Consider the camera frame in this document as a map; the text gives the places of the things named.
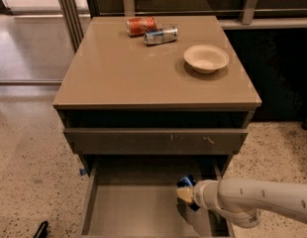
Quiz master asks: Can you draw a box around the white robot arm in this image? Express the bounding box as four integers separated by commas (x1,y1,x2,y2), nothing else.
176,176,307,228

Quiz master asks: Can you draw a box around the orange soda can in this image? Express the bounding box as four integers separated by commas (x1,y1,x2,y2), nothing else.
126,17,156,37

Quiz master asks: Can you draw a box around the grey top drawer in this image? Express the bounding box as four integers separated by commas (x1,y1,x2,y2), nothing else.
64,128,248,155

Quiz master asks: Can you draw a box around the blue pepsi can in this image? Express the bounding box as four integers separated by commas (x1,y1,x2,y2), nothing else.
176,175,199,211

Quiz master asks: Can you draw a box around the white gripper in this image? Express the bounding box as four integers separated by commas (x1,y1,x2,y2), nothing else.
176,179,219,210

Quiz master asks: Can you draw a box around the grey drawer cabinet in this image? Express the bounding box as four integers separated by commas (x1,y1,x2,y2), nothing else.
52,15,262,238

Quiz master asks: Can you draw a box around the open grey middle drawer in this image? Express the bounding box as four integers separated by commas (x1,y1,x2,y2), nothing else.
78,156,234,238

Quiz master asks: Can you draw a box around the silver blue soda can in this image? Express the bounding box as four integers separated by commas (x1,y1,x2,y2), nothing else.
144,26,178,46

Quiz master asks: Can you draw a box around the blue tape piece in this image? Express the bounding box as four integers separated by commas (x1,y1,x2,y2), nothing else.
79,169,87,176

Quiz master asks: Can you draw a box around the grey metal window frame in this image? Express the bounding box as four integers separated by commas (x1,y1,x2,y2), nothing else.
0,0,92,86

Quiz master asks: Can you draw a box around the black object on floor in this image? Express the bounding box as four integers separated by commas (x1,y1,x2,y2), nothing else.
33,221,49,238

